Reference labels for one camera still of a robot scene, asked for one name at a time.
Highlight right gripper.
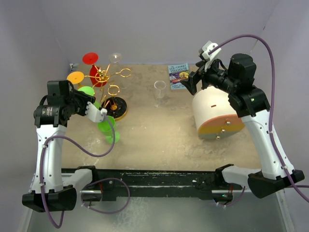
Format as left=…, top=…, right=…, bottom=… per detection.
left=181, top=56, right=238, bottom=94

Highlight green wine glass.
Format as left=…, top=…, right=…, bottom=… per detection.
left=97, top=116, right=120, bottom=144
left=78, top=86, right=100, bottom=109

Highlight orange wine glass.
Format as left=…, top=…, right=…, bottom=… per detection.
left=67, top=71, right=84, bottom=89

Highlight red wine glass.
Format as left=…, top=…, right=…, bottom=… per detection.
left=82, top=52, right=106, bottom=87

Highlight gold wine glass rack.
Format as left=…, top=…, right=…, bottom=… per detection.
left=92, top=62, right=131, bottom=121

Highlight clear wine glass back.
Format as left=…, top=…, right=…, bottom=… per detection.
left=154, top=80, right=167, bottom=106

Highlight clear wine glass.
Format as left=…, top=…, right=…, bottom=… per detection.
left=109, top=53, right=128, bottom=89
left=154, top=80, right=167, bottom=106

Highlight white round drawer box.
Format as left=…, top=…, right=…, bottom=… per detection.
left=192, top=86, right=245, bottom=139

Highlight clear wine glass front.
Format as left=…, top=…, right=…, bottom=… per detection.
left=109, top=53, right=128, bottom=89

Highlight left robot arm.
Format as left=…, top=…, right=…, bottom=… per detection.
left=22, top=80, right=99, bottom=212

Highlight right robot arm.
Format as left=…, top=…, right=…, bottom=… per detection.
left=181, top=53, right=305, bottom=199

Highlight blue treehouse book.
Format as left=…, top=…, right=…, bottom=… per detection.
left=168, top=63, right=189, bottom=90

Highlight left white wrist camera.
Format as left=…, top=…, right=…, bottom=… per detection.
left=85, top=101, right=107, bottom=123

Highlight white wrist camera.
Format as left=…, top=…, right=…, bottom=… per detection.
left=198, top=41, right=222, bottom=71
left=85, top=101, right=107, bottom=123

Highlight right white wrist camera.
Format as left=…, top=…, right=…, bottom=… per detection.
left=198, top=41, right=222, bottom=71

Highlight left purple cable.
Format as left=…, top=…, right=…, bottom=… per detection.
left=40, top=110, right=131, bottom=229

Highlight black base frame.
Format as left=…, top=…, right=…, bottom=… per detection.
left=60, top=169, right=244, bottom=203

